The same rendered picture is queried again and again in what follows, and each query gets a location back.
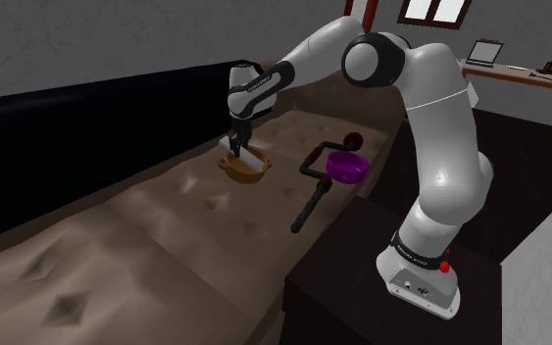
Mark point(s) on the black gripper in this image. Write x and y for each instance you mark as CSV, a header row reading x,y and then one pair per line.
x,y
242,126

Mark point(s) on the white bar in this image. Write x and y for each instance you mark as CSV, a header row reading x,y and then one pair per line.
x,y
255,161

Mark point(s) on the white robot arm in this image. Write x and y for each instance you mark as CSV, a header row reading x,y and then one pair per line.
x,y
440,143

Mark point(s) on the black hand drill, red knobs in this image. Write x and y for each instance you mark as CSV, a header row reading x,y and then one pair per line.
x,y
310,203

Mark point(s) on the brown sofa with black back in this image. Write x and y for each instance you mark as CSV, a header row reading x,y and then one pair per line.
x,y
170,224

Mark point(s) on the purple bowl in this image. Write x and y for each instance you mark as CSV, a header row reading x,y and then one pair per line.
x,y
347,167

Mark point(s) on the dark robot stand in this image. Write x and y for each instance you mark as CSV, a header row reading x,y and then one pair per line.
x,y
352,286

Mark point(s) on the brown framed window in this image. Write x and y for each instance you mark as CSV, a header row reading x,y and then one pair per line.
x,y
434,10

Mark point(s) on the wooden desk with laptop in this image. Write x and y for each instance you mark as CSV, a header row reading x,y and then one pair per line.
x,y
519,75

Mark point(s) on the red door frame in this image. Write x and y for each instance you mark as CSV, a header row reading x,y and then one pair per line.
x,y
369,12

